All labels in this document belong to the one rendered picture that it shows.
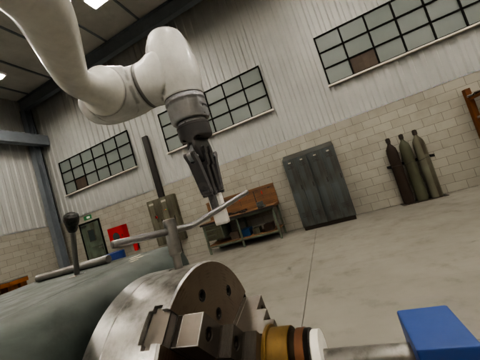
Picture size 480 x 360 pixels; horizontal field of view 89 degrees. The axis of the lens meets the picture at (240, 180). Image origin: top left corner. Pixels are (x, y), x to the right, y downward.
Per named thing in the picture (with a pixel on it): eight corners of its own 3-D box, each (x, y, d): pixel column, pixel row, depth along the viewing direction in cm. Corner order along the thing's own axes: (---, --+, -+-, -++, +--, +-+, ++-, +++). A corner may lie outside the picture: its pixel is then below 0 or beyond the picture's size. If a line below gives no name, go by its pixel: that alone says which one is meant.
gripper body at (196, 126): (197, 114, 50) (211, 157, 50) (213, 119, 58) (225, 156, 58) (168, 127, 53) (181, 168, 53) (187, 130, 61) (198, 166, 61)
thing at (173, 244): (181, 287, 40) (166, 218, 42) (173, 287, 42) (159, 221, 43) (191, 282, 42) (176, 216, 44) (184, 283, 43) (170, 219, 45)
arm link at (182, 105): (210, 96, 58) (217, 119, 58) (178, 110, 61) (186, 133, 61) (191, 86, 50) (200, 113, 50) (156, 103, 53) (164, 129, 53)
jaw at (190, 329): (194, 379, 36) (140, 352, 29) (201, 340, 40) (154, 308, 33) (264, 376, 32) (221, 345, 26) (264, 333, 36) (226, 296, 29)
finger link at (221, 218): (219, 192, 55) (218, 193, 55) (228, 222, 55) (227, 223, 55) (208, 196, 56) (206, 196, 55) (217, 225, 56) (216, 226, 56)
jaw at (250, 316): (210, 336, 42) (231, 292, 53) (220, 361, 42) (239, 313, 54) (270, 329, 38) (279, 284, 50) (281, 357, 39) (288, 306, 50)
